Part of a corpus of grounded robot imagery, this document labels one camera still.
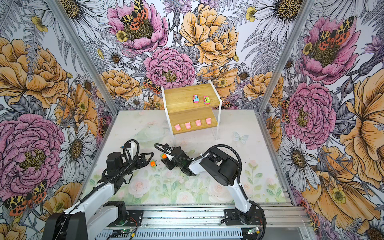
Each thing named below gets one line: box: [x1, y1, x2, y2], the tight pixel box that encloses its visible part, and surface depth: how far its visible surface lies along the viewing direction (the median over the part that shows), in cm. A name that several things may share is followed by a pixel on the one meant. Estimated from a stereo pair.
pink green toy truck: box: [203, 95, 211, 105], surface depth 79 cm
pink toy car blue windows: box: [193, 94, 200, 103], surface depth 79 cm
